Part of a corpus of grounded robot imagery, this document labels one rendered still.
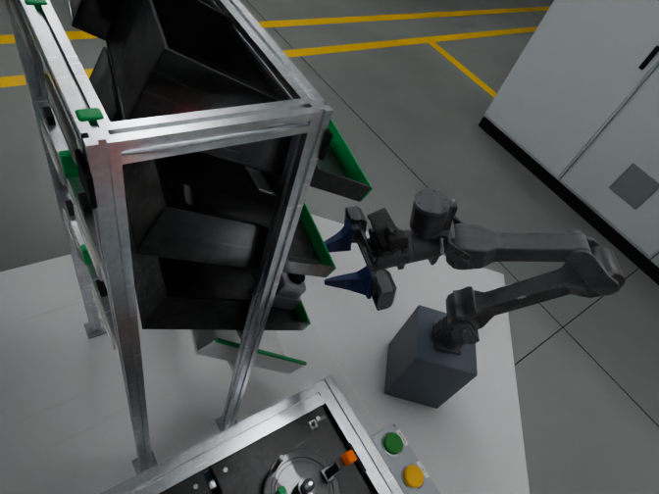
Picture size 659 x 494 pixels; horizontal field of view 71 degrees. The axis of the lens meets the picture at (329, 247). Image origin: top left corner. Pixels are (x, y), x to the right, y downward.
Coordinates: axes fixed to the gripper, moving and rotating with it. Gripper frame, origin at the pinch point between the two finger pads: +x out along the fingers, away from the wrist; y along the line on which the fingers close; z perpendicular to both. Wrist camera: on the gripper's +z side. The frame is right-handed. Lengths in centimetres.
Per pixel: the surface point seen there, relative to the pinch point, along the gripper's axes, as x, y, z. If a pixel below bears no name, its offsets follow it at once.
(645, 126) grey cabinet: -241, -128, -109
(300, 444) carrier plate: 11.8, 17.8, -31.4
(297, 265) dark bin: 8.5, 7.6, 11.9
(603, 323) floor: -182, -40, -175
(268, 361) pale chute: 14.6, 5.6, -18.3
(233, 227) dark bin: 15.6, 9.2, 23.2
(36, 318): 62, -23, -29
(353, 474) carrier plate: 3.4, 25.2, -33.8
